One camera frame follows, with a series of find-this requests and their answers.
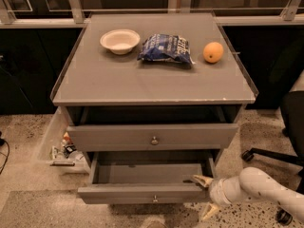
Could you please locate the grey top drawer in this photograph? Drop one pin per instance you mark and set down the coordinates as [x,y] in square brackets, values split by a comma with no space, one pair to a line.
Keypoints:
[143,128]

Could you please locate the clear plastic storage bin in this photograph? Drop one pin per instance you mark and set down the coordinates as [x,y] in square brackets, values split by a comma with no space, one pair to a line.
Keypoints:
[56,149]

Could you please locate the orange fruit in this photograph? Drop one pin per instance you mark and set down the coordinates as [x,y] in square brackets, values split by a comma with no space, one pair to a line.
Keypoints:
[212,52]

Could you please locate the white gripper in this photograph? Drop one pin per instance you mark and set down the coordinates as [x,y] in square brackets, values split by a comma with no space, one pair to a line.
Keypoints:
[216,191]

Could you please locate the black office chair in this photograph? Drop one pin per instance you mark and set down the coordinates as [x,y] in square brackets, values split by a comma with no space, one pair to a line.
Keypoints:
[292,112]

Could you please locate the blue chip bag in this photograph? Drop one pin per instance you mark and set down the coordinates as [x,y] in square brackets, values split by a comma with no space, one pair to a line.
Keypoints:
[167,49]

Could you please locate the grey drawer cabinet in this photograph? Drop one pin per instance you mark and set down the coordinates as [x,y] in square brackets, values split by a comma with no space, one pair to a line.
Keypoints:
[97,77]

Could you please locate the grey drawer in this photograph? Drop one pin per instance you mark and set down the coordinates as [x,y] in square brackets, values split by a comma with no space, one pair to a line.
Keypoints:
[143,128]
[135,177]

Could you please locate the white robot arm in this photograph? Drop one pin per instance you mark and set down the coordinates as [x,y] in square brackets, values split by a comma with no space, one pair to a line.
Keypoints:
[252,184]

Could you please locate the white paper bowl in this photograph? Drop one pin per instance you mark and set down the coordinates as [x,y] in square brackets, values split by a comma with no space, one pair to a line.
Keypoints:
[120,41]

